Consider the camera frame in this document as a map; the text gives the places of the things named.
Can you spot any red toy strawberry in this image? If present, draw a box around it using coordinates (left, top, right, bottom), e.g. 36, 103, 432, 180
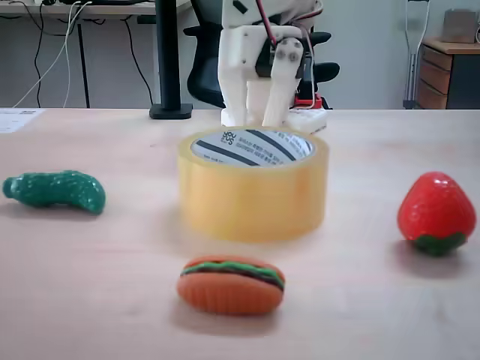
397, 171, 474, 258

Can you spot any red base clamp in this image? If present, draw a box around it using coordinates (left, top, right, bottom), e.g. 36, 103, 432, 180
293, 92, 324, 111

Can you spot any red white servo cable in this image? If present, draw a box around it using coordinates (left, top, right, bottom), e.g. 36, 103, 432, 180
254, 0, 281, 48

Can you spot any black office chair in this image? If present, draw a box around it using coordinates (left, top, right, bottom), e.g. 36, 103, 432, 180
182, 0, 341, 110

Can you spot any toy hamburger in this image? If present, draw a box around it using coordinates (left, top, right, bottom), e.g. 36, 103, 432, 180
176, 255, 287, 315

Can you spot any wooden drawer cabinet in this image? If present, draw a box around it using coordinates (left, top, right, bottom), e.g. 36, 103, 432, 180
415, 37, 480, 110

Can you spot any black hanging cable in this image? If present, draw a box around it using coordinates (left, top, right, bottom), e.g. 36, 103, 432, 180
122, 17, 155, 109

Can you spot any white desk with black legs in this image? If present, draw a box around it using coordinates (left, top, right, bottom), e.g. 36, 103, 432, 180
0, 0, 188, 110

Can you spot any white hanging cable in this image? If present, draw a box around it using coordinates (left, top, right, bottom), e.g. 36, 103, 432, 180
10, 0, 94, 110

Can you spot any brown cardboard box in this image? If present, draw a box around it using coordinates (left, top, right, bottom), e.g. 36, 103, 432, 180
439, 8, 480, 44

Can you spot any yellow packing tape roll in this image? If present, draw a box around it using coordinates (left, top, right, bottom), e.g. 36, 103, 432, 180
176, 126, 330, 243

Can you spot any green toy cucumber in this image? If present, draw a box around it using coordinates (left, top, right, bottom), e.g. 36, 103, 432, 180
1, 170, 107, 216

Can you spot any grey metal crutch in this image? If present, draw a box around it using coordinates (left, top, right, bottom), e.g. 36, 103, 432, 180
402, 0, 437, 110

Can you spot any white printed paper sheet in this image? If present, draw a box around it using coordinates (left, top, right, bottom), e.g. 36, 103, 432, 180
0, 108, 48, 134

